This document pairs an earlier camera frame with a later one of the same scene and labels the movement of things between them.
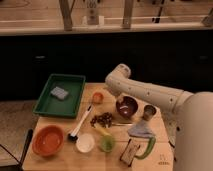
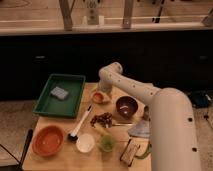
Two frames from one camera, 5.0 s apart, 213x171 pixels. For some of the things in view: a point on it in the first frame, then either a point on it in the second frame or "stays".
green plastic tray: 61,96 stays
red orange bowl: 47,140 stays
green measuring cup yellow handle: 107,141 stays
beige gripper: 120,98 -> 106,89
